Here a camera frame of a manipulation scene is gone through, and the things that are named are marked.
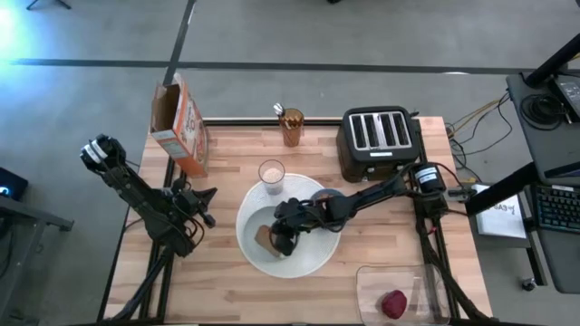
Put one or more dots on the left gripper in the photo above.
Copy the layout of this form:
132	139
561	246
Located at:
188	204

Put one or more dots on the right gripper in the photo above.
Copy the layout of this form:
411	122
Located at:
294	215

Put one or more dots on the brown toast slice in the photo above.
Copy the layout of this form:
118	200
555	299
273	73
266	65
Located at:
263	237

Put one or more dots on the clear drinking glass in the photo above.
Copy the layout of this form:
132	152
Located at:
272	179

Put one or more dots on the orange cereal box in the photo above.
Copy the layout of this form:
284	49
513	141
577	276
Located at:
188	136

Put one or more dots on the red apple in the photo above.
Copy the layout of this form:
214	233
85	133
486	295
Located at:
393	304

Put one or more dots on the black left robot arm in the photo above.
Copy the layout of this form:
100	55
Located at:
131	190

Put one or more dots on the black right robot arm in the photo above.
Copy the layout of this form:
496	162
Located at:
371	194

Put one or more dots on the white round woven placemat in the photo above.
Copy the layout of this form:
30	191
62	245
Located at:
312	253

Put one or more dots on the pale blue plate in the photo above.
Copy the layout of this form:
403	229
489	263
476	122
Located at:
254	222

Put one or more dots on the blue bowl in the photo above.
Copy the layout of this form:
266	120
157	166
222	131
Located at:
328	194

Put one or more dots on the clear plastic container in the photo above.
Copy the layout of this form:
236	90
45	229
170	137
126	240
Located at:
371	280

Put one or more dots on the amber ribbed utensil cup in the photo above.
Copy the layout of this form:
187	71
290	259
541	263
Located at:
292	129

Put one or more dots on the silver spoon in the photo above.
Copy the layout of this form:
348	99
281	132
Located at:
277	108

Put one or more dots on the black four-slot toaster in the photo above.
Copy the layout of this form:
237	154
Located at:
376	163

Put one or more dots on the grey metal stand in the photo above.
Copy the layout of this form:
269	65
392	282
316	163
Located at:
36	217

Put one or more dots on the grey connector box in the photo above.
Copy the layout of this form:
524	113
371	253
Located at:
460	194

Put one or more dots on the black device with blue light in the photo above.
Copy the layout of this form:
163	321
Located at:
11	185

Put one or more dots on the white paper sheet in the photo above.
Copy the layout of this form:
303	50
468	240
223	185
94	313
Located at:
503	217

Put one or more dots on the black slanted beam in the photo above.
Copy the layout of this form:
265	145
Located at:
503	190

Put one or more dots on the black caster wheel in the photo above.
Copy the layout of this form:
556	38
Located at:
528	284

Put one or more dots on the black tripod leg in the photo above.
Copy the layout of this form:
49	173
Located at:
61	3

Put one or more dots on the black keyboard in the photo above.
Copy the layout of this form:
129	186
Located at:
559	208

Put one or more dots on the grey desk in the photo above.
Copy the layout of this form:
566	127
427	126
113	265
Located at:
557	145

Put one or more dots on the laptop screen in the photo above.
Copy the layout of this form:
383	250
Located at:
566	169

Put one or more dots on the black phone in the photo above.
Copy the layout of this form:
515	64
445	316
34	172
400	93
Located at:
568	93

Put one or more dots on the black monitor pole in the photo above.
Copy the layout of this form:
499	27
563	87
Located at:
553	61

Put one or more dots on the black aluminium table frame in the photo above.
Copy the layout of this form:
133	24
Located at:
317	121

